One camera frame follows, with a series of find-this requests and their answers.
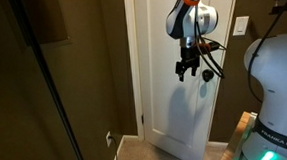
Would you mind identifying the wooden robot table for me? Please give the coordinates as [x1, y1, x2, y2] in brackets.
[215, 110, 256, 160]

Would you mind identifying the white light switch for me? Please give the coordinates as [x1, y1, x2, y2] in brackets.
[231, 14, 251, 37]

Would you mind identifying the white wall outlet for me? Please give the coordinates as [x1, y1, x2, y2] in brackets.
[105, 130, 113, 147]

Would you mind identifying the thin black lamp cable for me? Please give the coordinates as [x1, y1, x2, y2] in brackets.
[109, 134, 120, 160]

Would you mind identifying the white door frame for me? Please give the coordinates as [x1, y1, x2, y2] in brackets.
[123, 0, 147, 143]

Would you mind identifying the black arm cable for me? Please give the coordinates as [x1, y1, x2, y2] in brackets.
[191, 0, 259, 82]

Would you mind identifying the black floor lamp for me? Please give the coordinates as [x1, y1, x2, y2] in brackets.
[7, 0, 89, 160]

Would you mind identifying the black base cable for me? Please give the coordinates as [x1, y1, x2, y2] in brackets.
[243, 0, 287, 106]

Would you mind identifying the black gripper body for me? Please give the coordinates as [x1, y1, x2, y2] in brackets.
[174, 44, 203, 73]

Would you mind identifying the black round door knob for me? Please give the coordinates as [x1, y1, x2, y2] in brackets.
[201, 68, 216, 83]

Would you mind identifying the white panel door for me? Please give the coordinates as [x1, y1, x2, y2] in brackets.
[133, 0, 250, 160]

